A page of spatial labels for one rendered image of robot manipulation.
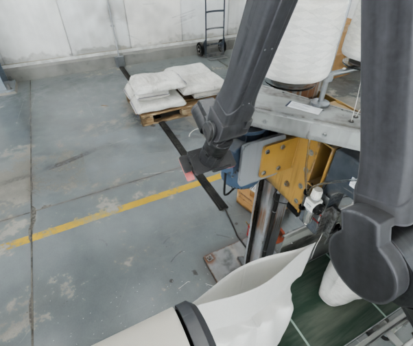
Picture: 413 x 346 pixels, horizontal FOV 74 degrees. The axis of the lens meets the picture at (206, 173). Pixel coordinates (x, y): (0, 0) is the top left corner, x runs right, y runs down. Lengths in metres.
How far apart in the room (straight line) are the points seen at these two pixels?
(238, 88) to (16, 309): 2.04
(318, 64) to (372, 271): 0.44
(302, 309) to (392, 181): 1.32
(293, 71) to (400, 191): 0.39
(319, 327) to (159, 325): 1.38
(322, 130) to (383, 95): 0.48
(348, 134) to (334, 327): 1.06
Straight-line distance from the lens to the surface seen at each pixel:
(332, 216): 0.95
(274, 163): 0.91
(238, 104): 0.48
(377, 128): 0.29
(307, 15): 0.60
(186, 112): 3.66
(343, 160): 0.81
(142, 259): 2.13
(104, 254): 2.24
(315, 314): 1.59
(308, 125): 0.75
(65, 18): 5.40
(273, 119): 0.76
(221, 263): 2.05
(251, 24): 0.42
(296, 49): 0.61
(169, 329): 0.21
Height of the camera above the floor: 1.76
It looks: 40 degrees down
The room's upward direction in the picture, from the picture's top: straight up
